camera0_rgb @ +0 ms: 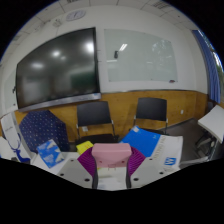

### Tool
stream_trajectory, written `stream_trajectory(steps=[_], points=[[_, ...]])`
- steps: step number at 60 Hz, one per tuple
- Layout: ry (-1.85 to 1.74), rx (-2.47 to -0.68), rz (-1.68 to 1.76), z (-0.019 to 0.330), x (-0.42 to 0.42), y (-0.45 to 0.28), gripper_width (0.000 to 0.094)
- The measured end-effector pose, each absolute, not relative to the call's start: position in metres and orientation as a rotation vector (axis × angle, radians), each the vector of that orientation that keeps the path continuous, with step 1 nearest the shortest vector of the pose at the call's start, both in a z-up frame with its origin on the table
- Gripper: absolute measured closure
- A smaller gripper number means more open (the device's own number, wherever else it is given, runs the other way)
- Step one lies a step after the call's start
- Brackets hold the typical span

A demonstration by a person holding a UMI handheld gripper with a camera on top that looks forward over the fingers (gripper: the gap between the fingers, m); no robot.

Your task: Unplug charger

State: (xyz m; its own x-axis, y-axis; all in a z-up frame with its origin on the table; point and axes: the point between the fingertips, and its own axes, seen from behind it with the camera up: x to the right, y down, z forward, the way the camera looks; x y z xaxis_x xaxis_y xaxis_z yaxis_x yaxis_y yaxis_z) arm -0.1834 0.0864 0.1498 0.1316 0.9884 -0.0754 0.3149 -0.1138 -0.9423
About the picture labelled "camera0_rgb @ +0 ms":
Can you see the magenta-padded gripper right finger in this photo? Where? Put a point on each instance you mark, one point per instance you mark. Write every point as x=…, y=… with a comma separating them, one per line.
x=138, y=161

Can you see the large glass whiteboard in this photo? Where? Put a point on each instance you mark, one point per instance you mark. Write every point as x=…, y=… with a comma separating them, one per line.
x=141, y=55

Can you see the black chair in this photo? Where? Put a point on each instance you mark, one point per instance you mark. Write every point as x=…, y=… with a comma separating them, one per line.
x=94, y=113
x=151, y=109

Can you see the blue tissue box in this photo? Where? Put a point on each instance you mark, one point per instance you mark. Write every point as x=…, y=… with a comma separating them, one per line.
x=50, y=153

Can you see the small glass whiteboard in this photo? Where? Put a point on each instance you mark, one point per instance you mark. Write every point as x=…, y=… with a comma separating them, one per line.
x=9, y=91

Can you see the blue writing pad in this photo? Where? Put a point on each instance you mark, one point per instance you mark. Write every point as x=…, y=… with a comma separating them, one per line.
x=150, y=141

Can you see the black whiteboard eraser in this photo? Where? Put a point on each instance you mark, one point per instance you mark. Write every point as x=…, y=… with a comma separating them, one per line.
x=116, y=54

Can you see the pink charger block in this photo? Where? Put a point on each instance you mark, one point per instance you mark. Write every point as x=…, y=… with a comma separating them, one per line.
x=111, y=154

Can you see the yellow box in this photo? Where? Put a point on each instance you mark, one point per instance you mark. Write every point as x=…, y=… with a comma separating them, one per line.
x=83, y=146

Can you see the white side table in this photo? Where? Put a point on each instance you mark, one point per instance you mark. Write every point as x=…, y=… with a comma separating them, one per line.
x=213, y=121

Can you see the large black wall display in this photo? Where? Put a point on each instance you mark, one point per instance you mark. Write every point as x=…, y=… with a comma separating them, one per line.
x=56, y=68

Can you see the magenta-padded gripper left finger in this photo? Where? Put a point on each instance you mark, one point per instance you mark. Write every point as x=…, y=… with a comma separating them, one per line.
x=85, y=161

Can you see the navy dotted umbrella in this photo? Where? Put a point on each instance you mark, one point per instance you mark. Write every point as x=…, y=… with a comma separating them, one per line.
x=41, y=130

